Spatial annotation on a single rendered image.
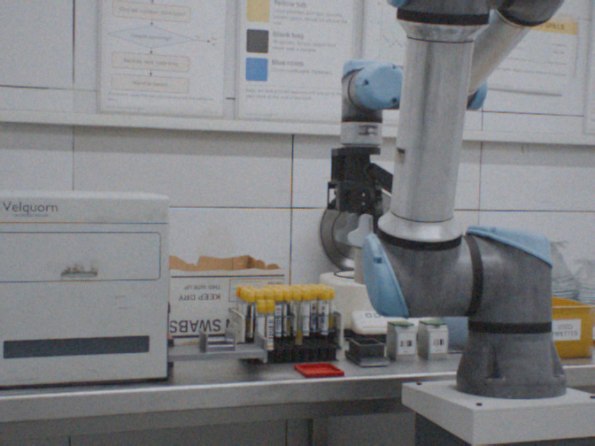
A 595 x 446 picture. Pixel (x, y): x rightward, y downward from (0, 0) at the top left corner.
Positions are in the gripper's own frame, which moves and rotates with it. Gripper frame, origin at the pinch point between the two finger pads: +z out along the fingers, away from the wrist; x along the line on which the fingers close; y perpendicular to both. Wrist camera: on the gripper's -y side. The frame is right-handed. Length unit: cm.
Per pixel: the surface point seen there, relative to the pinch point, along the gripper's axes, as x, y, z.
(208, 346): 6.6, 30.5, 14.0
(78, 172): -55, 50, -15
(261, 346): 5.2, 21.1, 14.6
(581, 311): 3.8, -41.9, 10.1
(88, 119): -51, 48, -26
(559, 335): 3.9, -37.2, 14.5
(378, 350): 2.7, -1.2, 16.5
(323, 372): 7.4, 10.6, 18.9
